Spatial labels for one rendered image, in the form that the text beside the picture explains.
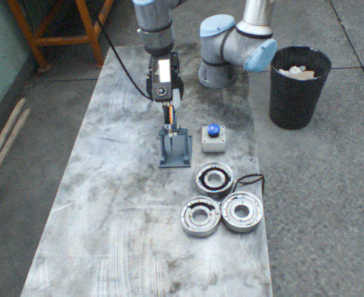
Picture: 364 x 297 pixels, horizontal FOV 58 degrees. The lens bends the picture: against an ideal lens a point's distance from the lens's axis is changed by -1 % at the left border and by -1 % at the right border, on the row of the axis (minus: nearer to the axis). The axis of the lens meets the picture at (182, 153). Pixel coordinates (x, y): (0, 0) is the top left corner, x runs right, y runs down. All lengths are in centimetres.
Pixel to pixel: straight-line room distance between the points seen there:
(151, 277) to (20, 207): 145
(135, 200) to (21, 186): 141
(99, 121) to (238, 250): 66
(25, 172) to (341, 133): 203
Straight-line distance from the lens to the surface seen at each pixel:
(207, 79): 125
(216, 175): 95
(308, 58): 221
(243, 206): 89
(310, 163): 208
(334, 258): 180
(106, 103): 128
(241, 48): 109
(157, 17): 74
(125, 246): 90
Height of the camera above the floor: 159
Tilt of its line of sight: 49 degrees down
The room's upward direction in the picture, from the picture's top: 9 degrees counter-clockwise
